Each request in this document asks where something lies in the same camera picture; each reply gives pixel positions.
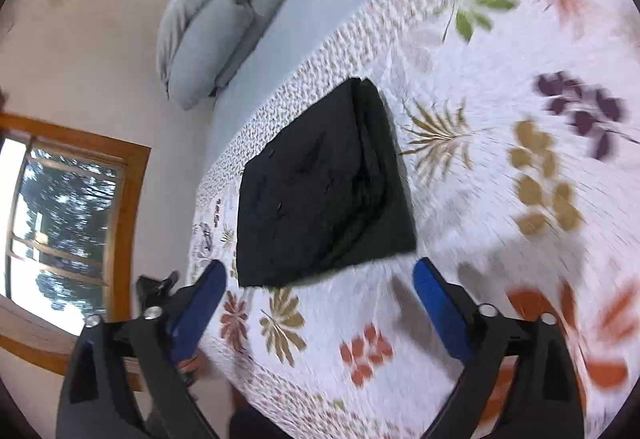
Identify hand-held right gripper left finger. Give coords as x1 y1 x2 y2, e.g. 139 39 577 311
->
55 260 228 439

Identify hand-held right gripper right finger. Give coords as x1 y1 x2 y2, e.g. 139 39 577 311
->
412 257 586 439

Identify black pants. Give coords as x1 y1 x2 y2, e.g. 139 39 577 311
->
236 77 418 289

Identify small black object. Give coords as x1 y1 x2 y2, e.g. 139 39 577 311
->
136 270 181 302

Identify person's dark clothing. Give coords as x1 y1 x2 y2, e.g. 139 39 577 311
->
229 406 283 439

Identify wooden framed window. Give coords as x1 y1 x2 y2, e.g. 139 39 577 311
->
0 113 152 372

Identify floral quilted blanket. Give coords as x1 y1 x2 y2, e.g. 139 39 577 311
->
185 0 640 439

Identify light blue bed sheet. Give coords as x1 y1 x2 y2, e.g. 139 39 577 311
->
202 0 471 180

